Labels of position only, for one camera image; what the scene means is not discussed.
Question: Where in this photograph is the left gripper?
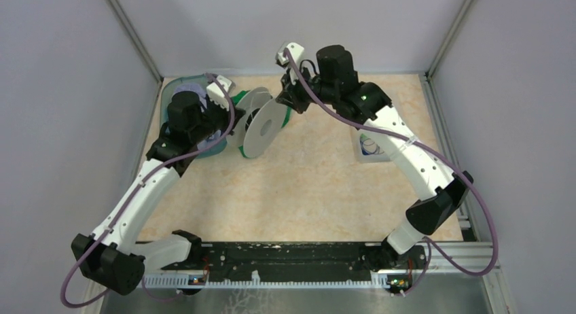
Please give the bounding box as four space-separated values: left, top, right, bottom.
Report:
190 94 246 143

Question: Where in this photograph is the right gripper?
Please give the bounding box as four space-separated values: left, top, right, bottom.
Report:
276 62 338 114

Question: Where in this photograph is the white filament spool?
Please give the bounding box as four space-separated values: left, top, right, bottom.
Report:
226 86 290 160

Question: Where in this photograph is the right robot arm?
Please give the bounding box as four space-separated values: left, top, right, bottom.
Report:
276 43 471 269

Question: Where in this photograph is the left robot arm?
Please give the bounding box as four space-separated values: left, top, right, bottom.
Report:
71 85 245 296

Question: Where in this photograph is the green cloth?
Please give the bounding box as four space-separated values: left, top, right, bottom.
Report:
232 90 291 159

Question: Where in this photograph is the teal plastic basket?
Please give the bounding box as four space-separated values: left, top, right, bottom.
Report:
160 75 227 158

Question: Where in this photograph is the lavender cloth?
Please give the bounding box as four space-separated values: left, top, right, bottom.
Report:
167 82 228 150

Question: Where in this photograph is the clear plastic box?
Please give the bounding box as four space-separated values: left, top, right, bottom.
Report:
351 128 391 163

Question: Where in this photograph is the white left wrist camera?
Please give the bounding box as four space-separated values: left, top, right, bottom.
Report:
205 73 236 111

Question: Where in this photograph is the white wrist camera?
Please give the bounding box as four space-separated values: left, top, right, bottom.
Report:
205 73 236 111
275 42 305 85

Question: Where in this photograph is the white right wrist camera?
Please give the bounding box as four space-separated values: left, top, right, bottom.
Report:
275 42 305 85

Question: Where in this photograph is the blue cable coil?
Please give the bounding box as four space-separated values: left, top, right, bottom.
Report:
359 134 386 157

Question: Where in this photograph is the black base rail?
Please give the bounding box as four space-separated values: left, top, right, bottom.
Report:
165 242 428 292

